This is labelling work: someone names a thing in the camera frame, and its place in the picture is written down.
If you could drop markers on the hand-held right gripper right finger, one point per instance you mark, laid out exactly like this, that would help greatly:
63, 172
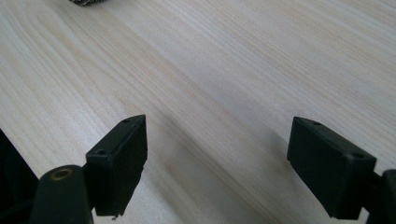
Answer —
330, 165

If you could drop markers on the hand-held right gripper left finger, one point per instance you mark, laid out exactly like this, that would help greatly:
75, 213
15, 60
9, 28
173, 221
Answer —
116, 171

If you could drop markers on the dark patterned cloth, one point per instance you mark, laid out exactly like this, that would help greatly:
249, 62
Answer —
85, 2

